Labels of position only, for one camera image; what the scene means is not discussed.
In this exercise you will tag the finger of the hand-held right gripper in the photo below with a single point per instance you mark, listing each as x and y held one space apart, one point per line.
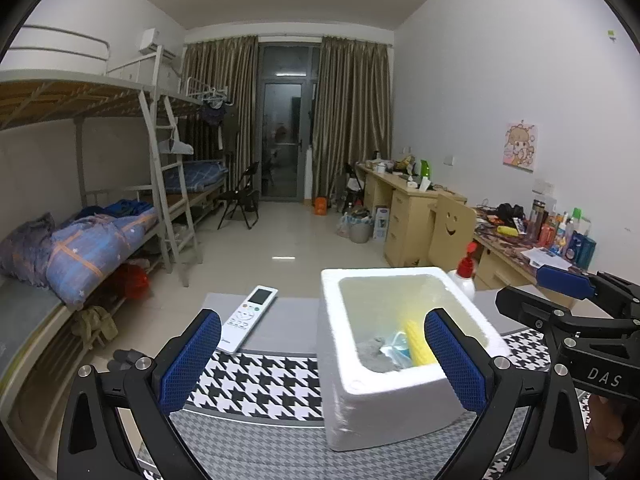
530 305
562 282

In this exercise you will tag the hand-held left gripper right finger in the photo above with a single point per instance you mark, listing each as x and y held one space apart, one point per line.
455 360

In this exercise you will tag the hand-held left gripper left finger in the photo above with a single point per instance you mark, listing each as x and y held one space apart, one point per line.
190 360

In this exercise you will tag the yellow foam sheet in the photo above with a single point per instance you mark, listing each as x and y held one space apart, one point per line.
417 345

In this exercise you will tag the white foam box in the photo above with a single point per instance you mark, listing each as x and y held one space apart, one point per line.
390 400

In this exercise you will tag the grey cloth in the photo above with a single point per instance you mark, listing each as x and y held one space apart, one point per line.
375 355

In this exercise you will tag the printed paper sheet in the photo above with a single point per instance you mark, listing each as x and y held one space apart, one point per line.
542 257

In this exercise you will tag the group of toiletry bottles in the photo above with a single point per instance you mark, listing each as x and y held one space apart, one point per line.
575 245

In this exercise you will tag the cluttered wooden desk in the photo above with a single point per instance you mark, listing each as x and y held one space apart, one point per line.
500 265

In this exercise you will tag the white spray bottle red nozzle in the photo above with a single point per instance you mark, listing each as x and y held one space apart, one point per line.
465 282

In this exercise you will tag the white remote control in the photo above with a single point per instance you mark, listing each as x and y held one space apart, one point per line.
245 317

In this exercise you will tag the houndstooth table mat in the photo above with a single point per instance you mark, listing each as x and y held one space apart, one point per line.
260 385

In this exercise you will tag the black bag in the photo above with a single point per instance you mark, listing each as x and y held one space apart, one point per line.
510 211

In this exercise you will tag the red plastic bag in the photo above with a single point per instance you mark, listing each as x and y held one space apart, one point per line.
135 282

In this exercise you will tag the olive cloth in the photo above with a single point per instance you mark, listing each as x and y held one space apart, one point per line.
95 325

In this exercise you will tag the wooden chair with smiley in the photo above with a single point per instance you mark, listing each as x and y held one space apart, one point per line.
450 230

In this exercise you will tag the light wooden desk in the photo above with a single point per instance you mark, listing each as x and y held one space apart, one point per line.
405 225

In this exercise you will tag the blue star-print quilt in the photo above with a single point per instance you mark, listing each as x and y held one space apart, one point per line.
90 255

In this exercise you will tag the white and blue carton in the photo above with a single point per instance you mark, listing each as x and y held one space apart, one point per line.
381 222

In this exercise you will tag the grey bucket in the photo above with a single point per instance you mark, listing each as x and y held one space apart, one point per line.
361 232

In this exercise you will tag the dark blue clothing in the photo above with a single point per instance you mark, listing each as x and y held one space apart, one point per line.
125 207

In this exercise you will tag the black folding chair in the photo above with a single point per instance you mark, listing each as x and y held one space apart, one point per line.
352 185
245 200

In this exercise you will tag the green container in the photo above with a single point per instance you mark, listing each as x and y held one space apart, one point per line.
425 169

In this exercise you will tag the clear plastic bag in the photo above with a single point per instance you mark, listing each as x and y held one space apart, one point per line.
342 227

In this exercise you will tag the bunk bed with blue mattress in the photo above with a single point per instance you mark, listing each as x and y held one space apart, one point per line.
195 175

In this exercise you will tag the grey purple blanket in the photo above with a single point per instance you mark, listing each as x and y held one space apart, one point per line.
25 250

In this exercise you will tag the orange bag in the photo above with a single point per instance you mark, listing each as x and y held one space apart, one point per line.
320 206

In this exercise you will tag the white bunk bed ladder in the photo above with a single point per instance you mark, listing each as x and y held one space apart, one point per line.
167 127

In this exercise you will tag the hanging dark clothes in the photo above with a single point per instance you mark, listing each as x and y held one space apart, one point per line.
215 115

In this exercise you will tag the glass balcony door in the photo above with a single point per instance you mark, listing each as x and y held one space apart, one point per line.
282 125

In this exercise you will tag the brown curtain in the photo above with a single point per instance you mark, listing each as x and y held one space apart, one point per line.
235 100
350 110

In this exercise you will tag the white metal bunk bed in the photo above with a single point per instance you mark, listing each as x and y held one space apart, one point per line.
60 92

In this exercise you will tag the white air conditioner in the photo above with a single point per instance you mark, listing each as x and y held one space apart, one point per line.
150 40

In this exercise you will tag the white wall socket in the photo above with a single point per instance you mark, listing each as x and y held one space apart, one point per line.
542 186

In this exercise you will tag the pink cartoon wall poster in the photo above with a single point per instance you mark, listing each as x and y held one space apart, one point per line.
520 147

